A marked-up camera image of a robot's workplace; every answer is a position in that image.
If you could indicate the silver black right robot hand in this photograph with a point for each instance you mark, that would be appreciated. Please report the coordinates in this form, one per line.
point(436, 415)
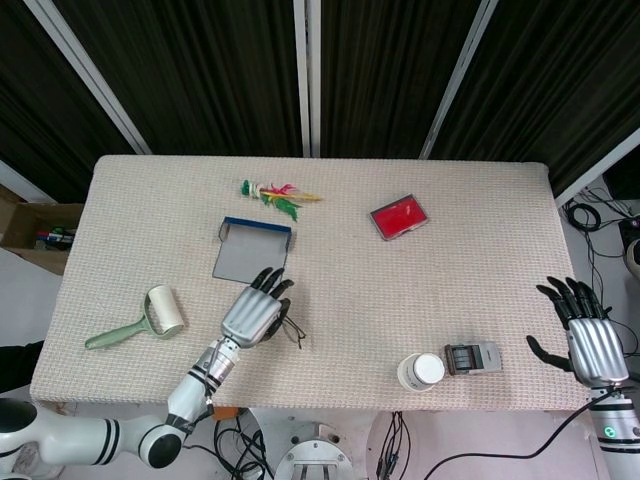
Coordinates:
point(592, 352)

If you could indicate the grey blue-edged pouch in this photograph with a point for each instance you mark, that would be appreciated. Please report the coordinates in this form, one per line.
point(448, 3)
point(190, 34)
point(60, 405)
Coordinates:
point(252, 252)

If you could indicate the black-framed eyeglasses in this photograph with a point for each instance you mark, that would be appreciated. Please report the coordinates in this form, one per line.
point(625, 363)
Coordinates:
point(292, 331)

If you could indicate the white plastic bottle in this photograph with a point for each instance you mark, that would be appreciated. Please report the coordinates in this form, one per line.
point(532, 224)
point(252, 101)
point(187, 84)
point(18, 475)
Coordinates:
point(421, 372)

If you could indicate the brown cardboard box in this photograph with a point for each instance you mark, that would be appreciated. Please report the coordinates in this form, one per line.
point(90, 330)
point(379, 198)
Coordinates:
point(35, 230)

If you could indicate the colourful feather shuttlecock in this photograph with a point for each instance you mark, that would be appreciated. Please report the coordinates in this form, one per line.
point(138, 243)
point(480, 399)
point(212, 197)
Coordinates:
point(280, 197)

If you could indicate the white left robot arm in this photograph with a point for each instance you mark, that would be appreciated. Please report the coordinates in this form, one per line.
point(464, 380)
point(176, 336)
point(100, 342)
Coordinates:
point(110, 432)

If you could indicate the round silver robot base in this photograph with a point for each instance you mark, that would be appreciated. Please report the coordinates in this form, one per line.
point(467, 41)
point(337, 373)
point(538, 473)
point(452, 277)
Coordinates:
point(314, 457)

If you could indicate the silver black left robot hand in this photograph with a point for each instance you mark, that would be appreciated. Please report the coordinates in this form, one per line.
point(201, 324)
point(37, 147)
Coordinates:
point(252, 317)

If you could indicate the grey date stamp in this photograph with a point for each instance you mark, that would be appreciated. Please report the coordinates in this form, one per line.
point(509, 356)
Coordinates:
point(472, 358)

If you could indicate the red ink pad tin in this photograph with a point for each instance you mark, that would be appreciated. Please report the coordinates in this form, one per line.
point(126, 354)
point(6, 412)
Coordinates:
point(399, 217)

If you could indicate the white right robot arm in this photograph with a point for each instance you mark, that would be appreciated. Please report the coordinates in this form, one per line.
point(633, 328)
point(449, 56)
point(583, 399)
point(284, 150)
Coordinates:
point(615, 435)

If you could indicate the beige woven table cloth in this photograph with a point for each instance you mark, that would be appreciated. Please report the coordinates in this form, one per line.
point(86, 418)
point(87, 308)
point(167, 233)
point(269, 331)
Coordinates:
point(350, 300)

